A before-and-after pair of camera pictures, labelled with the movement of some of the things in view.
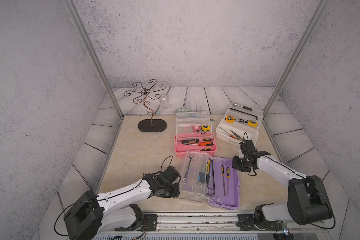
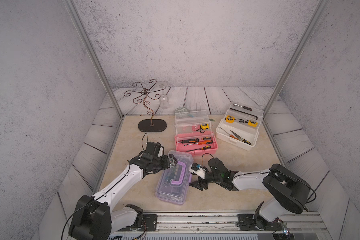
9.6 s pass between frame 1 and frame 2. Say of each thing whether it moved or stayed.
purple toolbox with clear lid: moved
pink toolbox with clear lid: stayed
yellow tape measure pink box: stayed
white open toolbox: stayed
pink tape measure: stayed
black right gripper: moved
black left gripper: moved
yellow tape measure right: stayed
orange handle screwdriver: stayed
